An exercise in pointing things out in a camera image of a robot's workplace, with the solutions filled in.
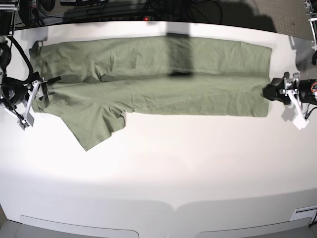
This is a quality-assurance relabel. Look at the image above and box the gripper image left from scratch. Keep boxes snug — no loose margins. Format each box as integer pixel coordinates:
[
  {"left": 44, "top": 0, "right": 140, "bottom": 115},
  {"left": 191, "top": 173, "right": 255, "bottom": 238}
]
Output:
[{"left": 0, "top": 76, "right": 61, "bottom": 109}]

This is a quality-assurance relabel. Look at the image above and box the black cable at table edge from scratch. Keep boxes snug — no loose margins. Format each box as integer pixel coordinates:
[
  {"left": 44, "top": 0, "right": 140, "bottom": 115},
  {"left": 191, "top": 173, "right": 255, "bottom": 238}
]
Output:
[{"left": 308, "top": 208, "right": 317, "bottom": 228}]

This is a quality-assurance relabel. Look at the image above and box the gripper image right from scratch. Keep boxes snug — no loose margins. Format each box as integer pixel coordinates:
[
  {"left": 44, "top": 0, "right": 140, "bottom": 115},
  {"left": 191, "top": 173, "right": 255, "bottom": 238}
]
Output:
[{"left": 262, "top": 72, "right": 317, "bottom": 105}]

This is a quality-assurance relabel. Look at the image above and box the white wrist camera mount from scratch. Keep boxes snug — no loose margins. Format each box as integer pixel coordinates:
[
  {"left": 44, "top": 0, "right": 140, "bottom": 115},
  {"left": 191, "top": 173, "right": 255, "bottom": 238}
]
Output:
[
  {"left": 0, "top": 80, "right": 43, "bottom": 130},
  {"left": 282, "top": 78, "right": 309, "bottom": 130}
]

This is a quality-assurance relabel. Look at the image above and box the green T-shirt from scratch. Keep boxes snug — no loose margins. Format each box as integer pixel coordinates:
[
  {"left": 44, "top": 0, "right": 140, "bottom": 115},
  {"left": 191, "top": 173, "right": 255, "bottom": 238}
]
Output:
[{"left": 32, "top": 35, "right": 272, "bottom": 150}]

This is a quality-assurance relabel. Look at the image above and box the black power strip red light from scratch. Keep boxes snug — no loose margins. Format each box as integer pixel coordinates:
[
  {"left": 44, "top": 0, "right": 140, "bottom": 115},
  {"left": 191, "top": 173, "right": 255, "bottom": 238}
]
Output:
[{"left": 98, "top": 15, "right": 155, "bottom": 22}]

